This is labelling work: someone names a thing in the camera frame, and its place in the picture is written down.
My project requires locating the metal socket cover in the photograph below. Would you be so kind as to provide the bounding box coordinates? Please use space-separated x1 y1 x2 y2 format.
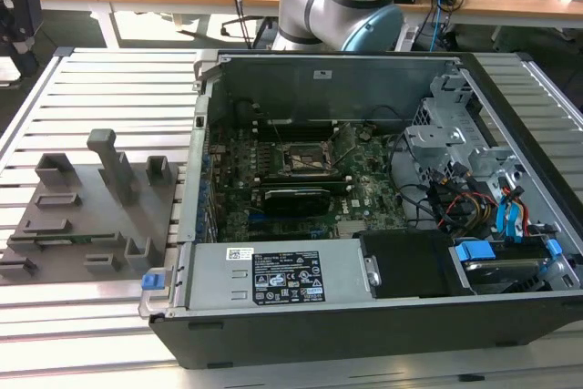
330 124 357 166

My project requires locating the blue flat data wire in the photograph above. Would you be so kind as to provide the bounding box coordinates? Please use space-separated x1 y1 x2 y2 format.
496 200 509 244
509 201 525 244

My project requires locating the black plastic shroud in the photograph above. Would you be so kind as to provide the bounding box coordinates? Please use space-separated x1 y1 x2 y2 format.
354 229 456 299

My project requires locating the green motherboard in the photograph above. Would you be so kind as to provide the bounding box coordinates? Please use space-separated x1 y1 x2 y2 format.
202 122 409 244

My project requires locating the hard disk in blue carrier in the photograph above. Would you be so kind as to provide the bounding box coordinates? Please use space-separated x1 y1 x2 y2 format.
450 238 564 294

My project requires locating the yellow power wire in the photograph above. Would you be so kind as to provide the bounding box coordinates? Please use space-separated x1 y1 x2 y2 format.
455 192 496 226

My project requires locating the CPU socket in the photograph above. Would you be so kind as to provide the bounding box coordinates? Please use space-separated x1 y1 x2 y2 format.
281 138 336 179

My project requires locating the silver chipset heat sink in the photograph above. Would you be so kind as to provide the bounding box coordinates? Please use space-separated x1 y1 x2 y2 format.
336 220 365 238

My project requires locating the grey parts rack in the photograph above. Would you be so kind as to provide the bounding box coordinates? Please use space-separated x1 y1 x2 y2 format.
0 128 179 285

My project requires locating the blue case latch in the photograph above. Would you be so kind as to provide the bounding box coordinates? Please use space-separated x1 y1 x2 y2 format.
141 272 165 292

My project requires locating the metal drive cage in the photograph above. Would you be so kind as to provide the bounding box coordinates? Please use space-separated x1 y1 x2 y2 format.
403 74 529 189

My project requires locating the black RAM slot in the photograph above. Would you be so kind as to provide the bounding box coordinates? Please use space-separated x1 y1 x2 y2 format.
251 118 338 130
254 172 353 183
252 128 339 141
254 180 354 194

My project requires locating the green RAM stick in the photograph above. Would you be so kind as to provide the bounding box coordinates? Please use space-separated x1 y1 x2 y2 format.
34 234 115 245

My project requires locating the black graphics card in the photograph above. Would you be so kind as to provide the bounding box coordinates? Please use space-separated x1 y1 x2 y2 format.
261 186 332 218

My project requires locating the black PC case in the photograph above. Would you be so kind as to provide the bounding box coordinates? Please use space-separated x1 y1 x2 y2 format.
138 49 583 370

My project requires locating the silver power supply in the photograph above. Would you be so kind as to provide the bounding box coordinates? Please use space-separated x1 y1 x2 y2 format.
184 238 365 311

